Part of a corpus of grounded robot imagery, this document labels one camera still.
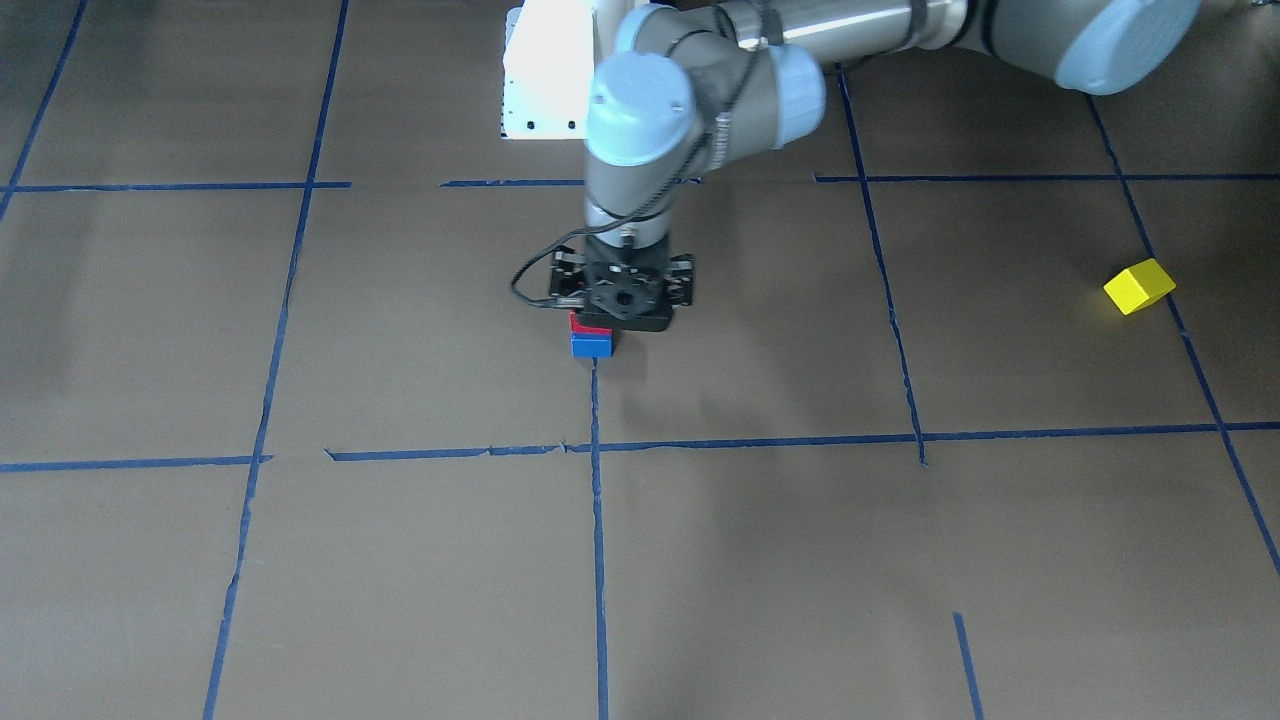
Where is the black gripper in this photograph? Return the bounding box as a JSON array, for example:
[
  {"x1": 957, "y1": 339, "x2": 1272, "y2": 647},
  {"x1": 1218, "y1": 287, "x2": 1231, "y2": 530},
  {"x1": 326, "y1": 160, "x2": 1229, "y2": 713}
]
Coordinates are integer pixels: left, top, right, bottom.
[{"x1": 577, "y1": 236, "x2": 673, "y2": 333}]

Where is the yellow wooden cube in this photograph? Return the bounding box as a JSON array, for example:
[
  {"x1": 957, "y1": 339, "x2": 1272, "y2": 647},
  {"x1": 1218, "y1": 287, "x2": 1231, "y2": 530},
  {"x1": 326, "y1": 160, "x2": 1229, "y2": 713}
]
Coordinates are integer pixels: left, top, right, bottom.
[{"x1": 1102, "y1": 258, "x2": 1178, "y2": 316}]

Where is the blue wooden cube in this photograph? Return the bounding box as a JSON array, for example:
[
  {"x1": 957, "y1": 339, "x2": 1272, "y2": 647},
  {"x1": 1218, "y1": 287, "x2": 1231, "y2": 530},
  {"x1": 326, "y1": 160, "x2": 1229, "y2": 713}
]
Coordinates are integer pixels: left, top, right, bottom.
[{"x1": 570, "y1": 332, "x2": 614, "y2": 359}]

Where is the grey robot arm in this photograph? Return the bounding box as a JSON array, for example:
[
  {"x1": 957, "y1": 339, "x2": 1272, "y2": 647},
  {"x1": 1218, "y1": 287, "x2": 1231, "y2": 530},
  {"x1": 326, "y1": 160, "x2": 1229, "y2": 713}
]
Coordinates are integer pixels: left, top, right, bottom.
[{"x1": 539, "y1": 1, "x2": 1201, "y2": 332}]

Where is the white camera post with base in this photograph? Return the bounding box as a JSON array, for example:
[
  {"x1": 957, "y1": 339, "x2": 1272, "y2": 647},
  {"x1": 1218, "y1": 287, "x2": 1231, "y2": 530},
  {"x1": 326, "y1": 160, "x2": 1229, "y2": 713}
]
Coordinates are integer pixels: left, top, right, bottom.
[{"x1": 500, "y1": 1, "x2": 636, "y2": 141}]

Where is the red wooden cube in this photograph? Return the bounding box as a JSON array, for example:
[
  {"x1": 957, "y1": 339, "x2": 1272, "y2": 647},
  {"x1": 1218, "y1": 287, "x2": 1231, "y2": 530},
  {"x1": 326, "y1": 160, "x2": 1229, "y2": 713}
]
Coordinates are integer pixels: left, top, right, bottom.
[{"x1": 570, "y1": 311, "x2": 613, "y2": 336}]

